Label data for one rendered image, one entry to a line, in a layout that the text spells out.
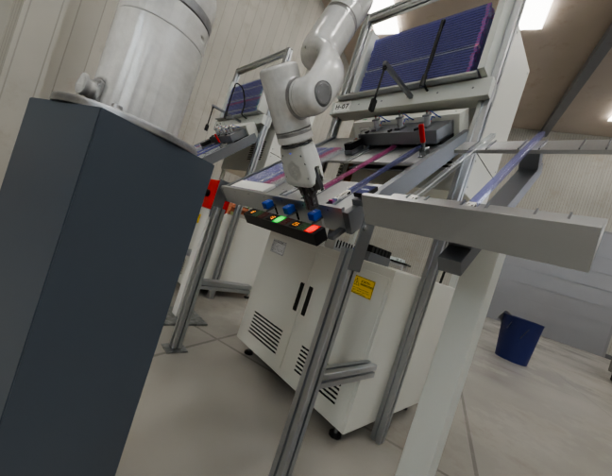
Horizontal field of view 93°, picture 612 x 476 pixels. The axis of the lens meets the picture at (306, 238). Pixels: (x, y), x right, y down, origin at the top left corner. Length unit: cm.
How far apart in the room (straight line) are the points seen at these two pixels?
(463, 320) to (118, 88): 72
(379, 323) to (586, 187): 1142
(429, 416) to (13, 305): 73
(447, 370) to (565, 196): 1138
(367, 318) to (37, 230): 86
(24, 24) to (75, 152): 399
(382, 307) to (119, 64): 87
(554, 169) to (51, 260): 1212
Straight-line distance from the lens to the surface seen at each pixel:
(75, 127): 45
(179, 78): 51
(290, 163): 72
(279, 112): 68
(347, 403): 110
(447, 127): 123
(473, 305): 72
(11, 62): 432
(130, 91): 49
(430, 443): 79
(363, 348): 104
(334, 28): 81
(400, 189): 91
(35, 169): 50
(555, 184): 1204
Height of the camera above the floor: 63
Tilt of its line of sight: level
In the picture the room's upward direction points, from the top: 18 degrees clockwise
